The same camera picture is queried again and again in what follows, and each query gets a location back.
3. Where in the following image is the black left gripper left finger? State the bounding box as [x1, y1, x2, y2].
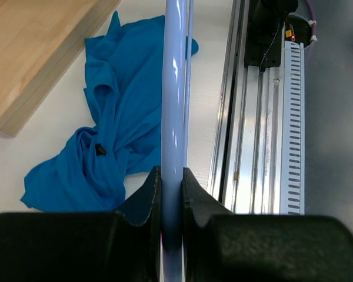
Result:
[0, 167, 161, 281]

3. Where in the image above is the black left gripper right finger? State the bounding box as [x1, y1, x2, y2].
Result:
[182, 169, 353, 281]

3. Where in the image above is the blue t shirt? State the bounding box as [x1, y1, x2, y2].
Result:
[19, 11, 199, 213]

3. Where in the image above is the light blue hanger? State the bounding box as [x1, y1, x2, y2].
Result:
[161, 1, 187, 281]

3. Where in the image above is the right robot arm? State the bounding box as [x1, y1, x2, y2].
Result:
[244, 0, 298, 73]

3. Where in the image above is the wooden clothes rack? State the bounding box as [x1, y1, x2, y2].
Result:
[0, 0, 118, 136]

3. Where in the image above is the aluminium mounting rail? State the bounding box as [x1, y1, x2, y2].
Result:
[207, 1, 308, 216]

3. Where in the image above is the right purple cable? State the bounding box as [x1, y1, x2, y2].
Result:
[304, 0, 319, 59]

